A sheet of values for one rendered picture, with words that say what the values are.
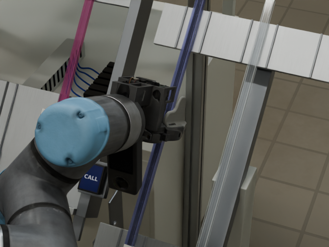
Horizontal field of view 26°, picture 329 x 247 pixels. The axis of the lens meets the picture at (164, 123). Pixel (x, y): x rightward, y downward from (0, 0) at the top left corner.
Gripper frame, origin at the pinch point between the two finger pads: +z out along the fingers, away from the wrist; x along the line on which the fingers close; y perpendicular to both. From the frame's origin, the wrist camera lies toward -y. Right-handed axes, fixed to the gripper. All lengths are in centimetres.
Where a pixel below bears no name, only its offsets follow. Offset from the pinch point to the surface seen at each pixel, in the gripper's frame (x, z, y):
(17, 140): 29.6, 7.7, -11.4
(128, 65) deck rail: 13.0, 12.9, 6.2
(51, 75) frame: 45, 45, -4
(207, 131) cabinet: 14, 82, -14
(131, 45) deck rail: 13.1, 12.6, 9.8
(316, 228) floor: -18, 115, -40
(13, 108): 32.2, 8.9, -6.1
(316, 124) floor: -6, 160, -14
